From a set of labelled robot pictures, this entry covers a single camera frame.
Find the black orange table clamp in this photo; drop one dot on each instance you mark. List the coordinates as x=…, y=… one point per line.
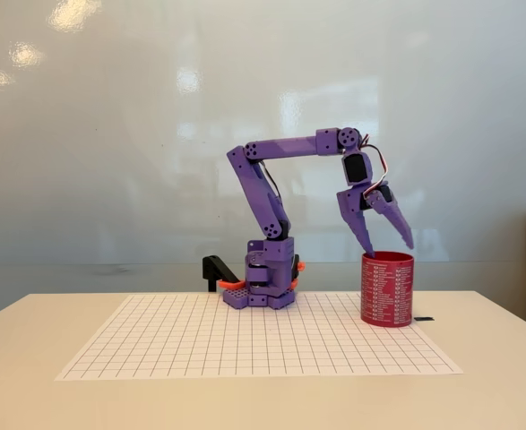
x=296, y=266
x=213, y=269

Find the white grid paper sheet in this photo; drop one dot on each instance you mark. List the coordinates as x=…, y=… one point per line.
x=177, y=340

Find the purple robot arm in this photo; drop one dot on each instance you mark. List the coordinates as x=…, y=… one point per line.
x=253, y=197

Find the small black strip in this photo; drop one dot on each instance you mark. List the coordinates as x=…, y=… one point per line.
x=424, y=319

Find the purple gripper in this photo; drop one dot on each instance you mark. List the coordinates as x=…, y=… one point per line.
x=351, y=202

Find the red printed cup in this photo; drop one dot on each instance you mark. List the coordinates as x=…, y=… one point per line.
x=388, y=291

